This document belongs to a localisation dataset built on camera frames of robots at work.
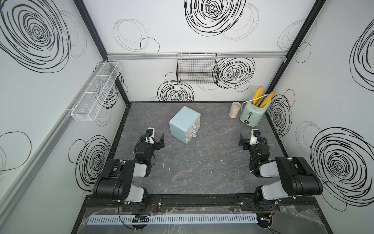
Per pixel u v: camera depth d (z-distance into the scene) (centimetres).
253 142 79
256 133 76
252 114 95
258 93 97
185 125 87
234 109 105
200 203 75
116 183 42
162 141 82
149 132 75
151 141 75
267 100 94
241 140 83
